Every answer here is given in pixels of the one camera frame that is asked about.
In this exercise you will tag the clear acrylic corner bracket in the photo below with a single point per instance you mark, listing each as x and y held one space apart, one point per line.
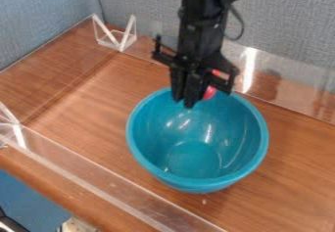
115 39

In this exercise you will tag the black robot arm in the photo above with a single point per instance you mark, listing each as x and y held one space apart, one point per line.
205 9

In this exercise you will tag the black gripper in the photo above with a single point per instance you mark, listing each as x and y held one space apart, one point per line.
198 63

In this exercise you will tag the red toy strawberry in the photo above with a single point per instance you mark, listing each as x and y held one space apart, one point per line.
210 93

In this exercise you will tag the clear acrylic front barrier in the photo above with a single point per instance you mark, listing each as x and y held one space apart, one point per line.
99 195

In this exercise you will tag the blue plastic bowl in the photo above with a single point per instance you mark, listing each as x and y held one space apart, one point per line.
201 149

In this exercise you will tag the clear acrylic back barrier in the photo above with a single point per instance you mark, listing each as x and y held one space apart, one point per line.
287 83

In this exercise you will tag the clear acrylic barrier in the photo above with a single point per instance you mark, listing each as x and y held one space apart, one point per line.
99 195
287 83

